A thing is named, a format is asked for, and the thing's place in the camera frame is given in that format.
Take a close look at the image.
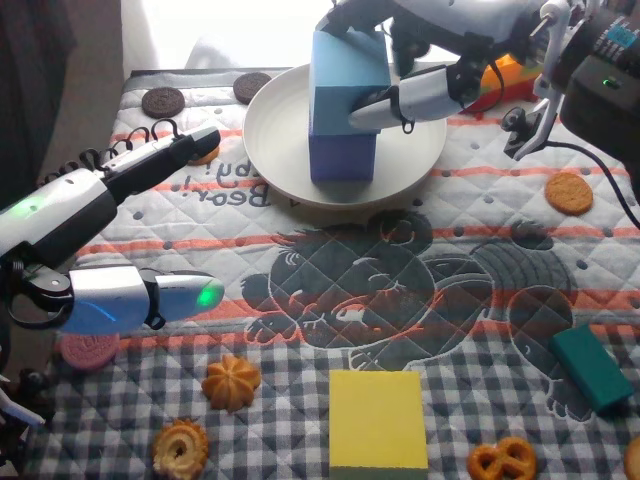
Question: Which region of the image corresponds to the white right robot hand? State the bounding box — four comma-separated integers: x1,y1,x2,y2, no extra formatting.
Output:
313,0,544,135

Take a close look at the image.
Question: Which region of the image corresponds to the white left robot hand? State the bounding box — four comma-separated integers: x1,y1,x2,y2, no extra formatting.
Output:
0,118,226,337

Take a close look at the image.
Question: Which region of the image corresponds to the blue foam cube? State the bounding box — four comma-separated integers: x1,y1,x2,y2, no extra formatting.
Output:
308,27,391,139

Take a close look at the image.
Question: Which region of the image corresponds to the purple foam cube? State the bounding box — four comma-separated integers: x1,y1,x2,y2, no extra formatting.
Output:
308,130,377,186

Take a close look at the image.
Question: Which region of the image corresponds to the white round plate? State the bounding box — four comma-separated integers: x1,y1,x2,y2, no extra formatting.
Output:
241,62,448,206

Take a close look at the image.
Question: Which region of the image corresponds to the yellow block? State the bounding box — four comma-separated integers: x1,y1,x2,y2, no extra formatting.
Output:
327,369,430,480

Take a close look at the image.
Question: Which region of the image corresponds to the orange toy brick train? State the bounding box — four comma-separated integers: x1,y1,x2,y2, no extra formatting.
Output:
457,52,551,117

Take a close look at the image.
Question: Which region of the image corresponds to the dark grey curtain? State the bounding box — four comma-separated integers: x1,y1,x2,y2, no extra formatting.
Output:
0,0,126,201

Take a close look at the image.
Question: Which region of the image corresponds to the pink sandwich cookie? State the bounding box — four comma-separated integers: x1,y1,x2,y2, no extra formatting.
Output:
58,332,120,374

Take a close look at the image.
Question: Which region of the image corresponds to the dark chocolate sandwich cookie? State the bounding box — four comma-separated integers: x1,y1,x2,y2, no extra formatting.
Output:
232,71,274,106
140,86,182,120

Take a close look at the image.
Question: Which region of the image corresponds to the swirl butter cookie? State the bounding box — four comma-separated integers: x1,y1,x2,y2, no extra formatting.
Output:
200,354,262,414
187,144,221,167

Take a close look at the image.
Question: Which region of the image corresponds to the round tan biscuit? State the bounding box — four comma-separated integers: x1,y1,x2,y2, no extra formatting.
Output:
543,172,595,217

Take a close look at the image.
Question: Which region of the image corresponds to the grey quilt with printed bear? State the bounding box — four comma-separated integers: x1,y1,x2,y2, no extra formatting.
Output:
19,57,640,480

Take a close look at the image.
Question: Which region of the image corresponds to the teal green rectangular block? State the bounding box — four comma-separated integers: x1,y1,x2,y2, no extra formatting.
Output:
548,323,635,414

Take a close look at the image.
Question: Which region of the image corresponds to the pretzel shaped cookie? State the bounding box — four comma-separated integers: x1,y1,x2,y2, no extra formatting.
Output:
465,436,538,480

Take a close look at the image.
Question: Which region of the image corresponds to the golden cookie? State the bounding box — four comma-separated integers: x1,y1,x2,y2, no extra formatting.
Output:
622,434,640,480

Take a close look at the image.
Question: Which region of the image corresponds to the ring butter cookie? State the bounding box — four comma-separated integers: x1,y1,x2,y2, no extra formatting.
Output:
150,418,211,479

